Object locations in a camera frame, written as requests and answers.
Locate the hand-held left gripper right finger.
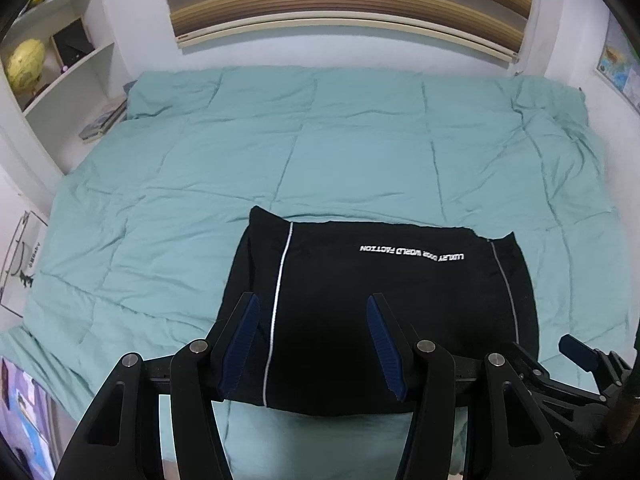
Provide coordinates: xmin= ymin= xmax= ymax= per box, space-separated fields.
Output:
xmin=366 ymin=294 xmax=573 ymax=480

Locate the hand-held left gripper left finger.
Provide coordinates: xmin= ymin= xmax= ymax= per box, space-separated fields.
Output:
xmin=52 ymin=291 xmax=261 ymax=480

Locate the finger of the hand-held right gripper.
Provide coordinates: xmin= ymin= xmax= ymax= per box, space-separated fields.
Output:
xmin=510 ymin=342 xmax=608 ymax=407
xmin=559 ymin=334 xmax=632 ymax=397

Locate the black jacket with white piping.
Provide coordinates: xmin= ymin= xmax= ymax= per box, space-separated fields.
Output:
xmin=216 ymin=205 xmax=543 ymax=417

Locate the teal quilted duvet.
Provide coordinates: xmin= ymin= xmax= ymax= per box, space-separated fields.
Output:
xmin=0 ymin=66 xmax=631 ymax=476

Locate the stack of books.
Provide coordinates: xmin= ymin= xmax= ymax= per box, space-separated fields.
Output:
xmin=78 ymin=99 xmax=128 ymax=142

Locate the white bookshelf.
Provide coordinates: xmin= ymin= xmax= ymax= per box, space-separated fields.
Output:
xmin=0 ymin=0 xmax=132 ymax=128

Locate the black box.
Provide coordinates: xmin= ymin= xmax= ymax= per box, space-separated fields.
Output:
xmin=51 ymin=17 xmax=96 ymax=68

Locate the striped brown window blind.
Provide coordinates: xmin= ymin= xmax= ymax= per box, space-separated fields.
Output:
xmin=159 ymin=0 xmax=543 ymax=63

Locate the yellow globe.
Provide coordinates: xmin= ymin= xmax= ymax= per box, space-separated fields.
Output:
xmin=5 ymin=38 xmax=47 ymax=95

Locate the colourful wall poster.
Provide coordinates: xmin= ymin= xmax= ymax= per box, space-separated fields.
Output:
xmin=0 ymin=357 xmax=56 ymax=480

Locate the map wall poster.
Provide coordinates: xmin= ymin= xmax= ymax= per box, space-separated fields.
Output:
xmin=596 ymin=12 xmax=640 ymax=111

